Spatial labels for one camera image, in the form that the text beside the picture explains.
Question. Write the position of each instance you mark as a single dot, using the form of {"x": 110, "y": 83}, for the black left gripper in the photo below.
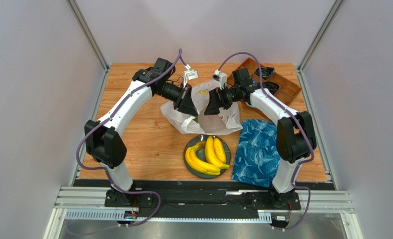
{"x": 186, "y": 104}

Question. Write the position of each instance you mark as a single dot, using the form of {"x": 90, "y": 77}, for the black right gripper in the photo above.
{"x": 218, "y": 98}

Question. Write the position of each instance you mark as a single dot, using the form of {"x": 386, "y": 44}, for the white plastic bag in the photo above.
{"x": 224, "y": 123}

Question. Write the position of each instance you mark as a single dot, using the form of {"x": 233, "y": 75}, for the yellow fake banana bunch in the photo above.
{"x": 197, "y": 164}

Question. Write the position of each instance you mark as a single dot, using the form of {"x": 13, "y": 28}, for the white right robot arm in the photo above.
{"x": 295, "y": 137}

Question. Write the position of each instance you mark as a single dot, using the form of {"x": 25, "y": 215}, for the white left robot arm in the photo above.
{"x": 102, "y": 139}

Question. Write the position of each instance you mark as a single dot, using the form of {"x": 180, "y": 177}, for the blue patterned cloth bag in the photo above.
{"x": 256, "y": 160}

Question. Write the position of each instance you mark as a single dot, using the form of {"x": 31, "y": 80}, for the black rolled sock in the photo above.
{"x": 271, "y": 86}

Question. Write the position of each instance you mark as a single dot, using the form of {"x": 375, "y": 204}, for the dark rolled sock upper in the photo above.
{"x": 266, "y": 72}

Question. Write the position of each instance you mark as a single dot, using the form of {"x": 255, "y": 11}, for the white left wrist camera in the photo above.
{"x": 189, "y": 74}

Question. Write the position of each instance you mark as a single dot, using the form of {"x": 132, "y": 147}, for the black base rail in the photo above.
{"x": 197, "y": 199}

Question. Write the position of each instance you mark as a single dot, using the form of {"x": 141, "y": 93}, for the aluminium frame base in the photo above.
{"x": 78, "y": 203}

